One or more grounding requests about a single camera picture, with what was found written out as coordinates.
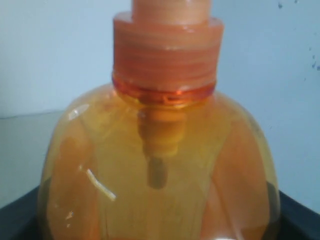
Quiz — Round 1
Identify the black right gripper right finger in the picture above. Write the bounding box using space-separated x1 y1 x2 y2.
266 182 320 240

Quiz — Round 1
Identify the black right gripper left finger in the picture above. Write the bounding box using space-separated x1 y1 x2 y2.
0 187 42 240

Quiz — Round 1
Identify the orange pump soap bottle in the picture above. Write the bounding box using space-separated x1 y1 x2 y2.
37 0 281 240

